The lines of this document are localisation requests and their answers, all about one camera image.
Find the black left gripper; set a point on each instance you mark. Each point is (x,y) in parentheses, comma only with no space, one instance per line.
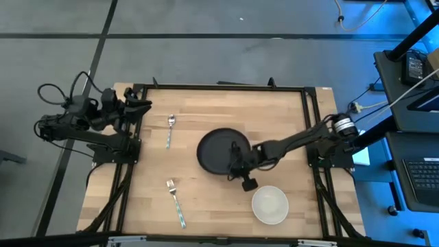
(121,109)

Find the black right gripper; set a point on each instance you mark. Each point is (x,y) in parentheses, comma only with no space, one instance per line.
(248,159)

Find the black round plate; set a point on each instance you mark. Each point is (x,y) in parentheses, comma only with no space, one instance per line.
(212,151)

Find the white ribbed bowl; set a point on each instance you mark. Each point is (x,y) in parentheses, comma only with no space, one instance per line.
(270,205)

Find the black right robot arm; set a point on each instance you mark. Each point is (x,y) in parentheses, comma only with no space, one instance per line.
(298,137)

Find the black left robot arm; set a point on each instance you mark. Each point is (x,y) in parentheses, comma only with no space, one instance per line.
(103,139)

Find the white paper sheet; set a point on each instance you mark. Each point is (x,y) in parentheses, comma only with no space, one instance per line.
(361,157)

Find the white power plug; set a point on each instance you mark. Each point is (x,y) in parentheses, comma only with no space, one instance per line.
(356,107)

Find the grey furniture leg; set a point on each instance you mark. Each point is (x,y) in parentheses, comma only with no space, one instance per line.
(10,158)

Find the black overhead rig bar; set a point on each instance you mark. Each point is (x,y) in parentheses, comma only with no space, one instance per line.
(51,240)

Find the black caster wheel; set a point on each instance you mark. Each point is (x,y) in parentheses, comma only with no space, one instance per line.
(418,233)
(392,210)

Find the dark side desk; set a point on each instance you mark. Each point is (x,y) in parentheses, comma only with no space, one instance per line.
(394,103)

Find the dark keyboard desk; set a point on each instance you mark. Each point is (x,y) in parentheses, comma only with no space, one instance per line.
(404,151)

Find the black laptop keyboard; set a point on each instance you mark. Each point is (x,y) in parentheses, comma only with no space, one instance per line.
(423,180)

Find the black power adapter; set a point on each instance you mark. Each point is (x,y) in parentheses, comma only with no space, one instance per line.
(414,68)

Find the black diagonal stand pole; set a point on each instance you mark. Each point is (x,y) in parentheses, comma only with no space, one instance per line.
(415,34)

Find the cardboard box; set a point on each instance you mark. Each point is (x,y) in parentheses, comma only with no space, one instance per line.
(433,61)

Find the black frame bracket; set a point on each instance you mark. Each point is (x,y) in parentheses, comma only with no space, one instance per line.
(271,81)
(155,82)

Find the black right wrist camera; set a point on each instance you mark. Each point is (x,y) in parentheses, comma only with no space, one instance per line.
(249,183)

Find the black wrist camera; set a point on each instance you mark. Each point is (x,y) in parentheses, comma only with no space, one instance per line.
(249,183)
(108,99)

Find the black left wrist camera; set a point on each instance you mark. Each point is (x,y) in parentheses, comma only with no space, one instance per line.
(108,99)

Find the black aluminium table frame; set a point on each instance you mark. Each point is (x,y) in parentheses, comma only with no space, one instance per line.
(223,88)

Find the silver metal bracket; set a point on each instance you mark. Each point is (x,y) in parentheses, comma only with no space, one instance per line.
(125,241)
(317,243)

